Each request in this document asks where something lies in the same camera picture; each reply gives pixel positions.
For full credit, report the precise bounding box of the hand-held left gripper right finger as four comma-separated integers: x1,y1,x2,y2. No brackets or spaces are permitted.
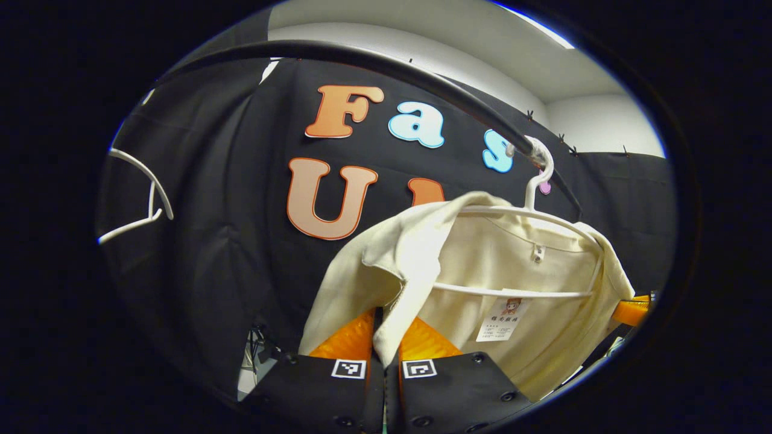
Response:
385,316,534,434

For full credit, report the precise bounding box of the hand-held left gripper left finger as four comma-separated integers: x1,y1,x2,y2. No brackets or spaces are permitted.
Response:
240,306,387,434

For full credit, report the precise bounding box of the cream shirt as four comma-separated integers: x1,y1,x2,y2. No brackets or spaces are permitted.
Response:
299,192,636,403

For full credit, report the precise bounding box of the white clothes hanger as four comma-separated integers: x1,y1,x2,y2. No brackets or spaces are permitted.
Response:
98,147,176,245
431,136,604,300

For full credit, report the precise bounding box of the black clothes rack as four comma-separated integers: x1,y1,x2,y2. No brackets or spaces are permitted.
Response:
145,39,584,221

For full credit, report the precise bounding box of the black backdrop cloth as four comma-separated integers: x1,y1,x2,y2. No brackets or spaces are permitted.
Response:
96,24,676,404

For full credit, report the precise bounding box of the row of black backdrop clips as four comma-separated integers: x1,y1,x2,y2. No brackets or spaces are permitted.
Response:
407,57,631,156

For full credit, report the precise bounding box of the long ceiling light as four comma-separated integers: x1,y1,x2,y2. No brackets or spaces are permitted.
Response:
492,0,577,50

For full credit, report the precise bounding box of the black cable bundle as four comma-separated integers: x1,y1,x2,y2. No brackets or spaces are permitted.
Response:
244,324,284,368

